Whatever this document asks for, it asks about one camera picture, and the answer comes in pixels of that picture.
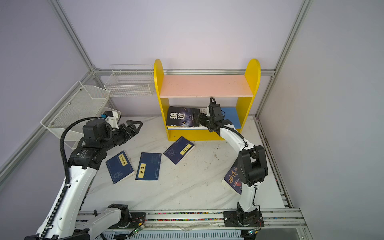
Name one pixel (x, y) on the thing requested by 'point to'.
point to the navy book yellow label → (149, 166)
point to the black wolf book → (185, 117)
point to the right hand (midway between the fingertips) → (197, 117)
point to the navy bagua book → (179, 150)
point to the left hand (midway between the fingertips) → (137, 127)
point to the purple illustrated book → (233, 181)
